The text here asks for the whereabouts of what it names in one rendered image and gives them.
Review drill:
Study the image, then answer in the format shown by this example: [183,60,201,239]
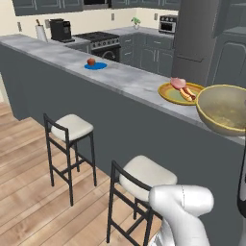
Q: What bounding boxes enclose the dark grey dining counter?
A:
[0,33,246,246]

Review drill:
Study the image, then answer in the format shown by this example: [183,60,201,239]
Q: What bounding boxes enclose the yellow plate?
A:
[157,82,206,107]

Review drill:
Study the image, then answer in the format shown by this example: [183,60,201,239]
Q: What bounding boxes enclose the blue plate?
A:
[84,61,109,71]

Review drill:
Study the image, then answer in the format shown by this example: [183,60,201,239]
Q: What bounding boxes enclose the pink cooked meat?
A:
[169,77,187,91]

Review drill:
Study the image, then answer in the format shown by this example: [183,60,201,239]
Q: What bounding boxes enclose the large yellow bowl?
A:
[195,84,246,137]

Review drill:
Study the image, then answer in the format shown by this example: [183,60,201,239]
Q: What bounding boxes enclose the black stool with cream seat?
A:
[106,155,179,246]
[42,112,98,208]

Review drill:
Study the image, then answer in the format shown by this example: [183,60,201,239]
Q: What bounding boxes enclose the hot dog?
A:
[179,86,197,103]

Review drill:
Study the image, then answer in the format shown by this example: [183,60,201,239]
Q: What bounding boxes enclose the grey lower cupboards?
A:
[119,32,176,78]

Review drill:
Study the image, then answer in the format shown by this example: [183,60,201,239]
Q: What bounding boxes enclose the grey cupboards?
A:
[119,32,176,78]
[12,0,183,17]

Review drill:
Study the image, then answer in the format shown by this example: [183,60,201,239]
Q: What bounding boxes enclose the black and steel range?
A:
[73,31,122,63]

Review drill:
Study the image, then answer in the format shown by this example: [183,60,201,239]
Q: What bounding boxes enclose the small green potted plant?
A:
[130,16,142,31]

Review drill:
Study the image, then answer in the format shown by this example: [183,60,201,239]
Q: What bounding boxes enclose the steel toaster oven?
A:
[158,13,179,35]

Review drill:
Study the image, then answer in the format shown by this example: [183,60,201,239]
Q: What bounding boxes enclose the grey fridge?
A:
[170,0,227,87]

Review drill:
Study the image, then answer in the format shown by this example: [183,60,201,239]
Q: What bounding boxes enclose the black coffee machine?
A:
[49,18,76,43]

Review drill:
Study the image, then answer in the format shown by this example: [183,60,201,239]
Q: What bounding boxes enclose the white paper towel roll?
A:
[35,18,49,43]

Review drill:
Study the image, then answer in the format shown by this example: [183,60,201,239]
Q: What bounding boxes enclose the steel range hood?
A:
[83,0,112,11]

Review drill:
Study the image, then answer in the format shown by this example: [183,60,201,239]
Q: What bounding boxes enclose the grey tall cupboard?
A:
[206,0,246,89]

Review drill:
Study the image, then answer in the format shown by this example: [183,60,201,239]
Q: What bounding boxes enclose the grey upper cupboards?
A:
[12,0,183,17]

